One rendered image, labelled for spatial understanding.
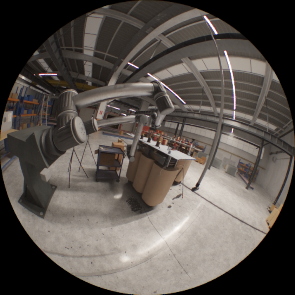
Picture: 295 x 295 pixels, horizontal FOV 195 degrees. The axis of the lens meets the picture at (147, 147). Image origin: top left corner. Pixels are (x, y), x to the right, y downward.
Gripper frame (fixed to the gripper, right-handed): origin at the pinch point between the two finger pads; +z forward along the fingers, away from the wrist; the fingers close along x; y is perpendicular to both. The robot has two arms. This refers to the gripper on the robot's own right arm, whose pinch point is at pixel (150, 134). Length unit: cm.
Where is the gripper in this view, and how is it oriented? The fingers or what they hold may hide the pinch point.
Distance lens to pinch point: 172.3
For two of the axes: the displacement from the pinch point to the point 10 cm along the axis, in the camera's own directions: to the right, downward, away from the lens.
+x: 9.6, 2.8, 0.6
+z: -2.9, 9.4, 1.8
